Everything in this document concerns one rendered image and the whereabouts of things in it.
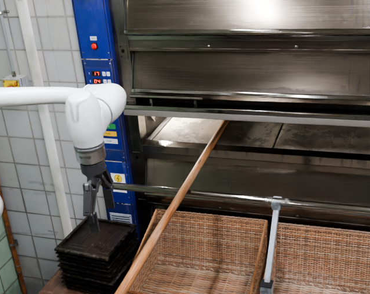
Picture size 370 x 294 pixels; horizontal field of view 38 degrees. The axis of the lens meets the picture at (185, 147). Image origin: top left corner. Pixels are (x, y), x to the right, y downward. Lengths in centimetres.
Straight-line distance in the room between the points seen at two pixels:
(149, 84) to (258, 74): 49
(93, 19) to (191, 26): 43
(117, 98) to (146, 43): 72
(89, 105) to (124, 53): 90
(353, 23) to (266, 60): 37
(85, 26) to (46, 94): 75
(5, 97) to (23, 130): 114
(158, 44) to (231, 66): 33
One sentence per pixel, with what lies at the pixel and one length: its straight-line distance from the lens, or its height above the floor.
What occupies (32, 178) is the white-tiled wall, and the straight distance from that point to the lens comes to 298.
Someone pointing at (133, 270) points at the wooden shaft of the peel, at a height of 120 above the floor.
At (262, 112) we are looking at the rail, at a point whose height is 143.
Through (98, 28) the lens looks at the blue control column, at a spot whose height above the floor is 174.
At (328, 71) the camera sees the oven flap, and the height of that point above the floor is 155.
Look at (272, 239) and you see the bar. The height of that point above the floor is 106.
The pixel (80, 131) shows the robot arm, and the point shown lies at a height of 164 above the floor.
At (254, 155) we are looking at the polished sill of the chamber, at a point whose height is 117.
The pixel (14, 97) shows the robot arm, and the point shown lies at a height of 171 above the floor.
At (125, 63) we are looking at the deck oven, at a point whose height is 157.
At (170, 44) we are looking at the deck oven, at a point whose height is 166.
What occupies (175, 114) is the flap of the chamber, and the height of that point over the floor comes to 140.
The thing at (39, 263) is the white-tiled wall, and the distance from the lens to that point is 331.
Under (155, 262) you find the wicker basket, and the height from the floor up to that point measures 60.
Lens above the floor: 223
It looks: 25 degrees down
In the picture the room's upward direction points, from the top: 5 degrees counter-clockwise
